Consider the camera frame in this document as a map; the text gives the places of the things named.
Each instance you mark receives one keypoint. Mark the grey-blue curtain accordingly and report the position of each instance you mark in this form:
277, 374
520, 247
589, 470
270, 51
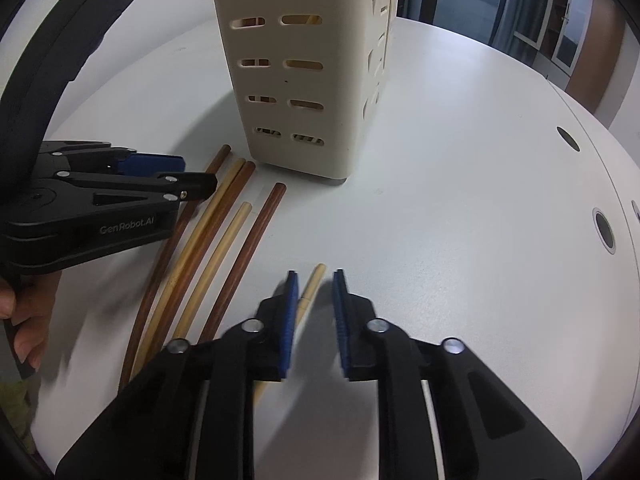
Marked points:
505, 5

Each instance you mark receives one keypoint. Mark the person's left hand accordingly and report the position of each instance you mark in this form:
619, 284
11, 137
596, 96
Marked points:
32, 310

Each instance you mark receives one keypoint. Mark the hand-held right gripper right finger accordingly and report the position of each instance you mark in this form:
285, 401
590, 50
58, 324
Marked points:
341, 320

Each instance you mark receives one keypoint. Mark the cream slotted utensil holder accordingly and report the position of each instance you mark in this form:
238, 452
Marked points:
300, 90

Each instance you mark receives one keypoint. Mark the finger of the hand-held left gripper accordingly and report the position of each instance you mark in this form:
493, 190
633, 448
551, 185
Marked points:
195, 185
150, 162

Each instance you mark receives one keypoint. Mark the white open window sash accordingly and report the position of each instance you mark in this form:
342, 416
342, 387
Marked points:
532, 7

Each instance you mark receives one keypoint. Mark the wooden cabinet with glass door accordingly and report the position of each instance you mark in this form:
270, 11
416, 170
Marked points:
590, 40

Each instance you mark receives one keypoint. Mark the dark brown wooden chopstick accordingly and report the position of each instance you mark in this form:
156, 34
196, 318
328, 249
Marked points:
265, 215
221, 154
245, 172

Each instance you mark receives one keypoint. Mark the tan wooden chopstick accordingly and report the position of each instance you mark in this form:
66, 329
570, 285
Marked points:
234, 170

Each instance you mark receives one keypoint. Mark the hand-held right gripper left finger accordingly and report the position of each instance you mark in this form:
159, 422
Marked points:
289, 320

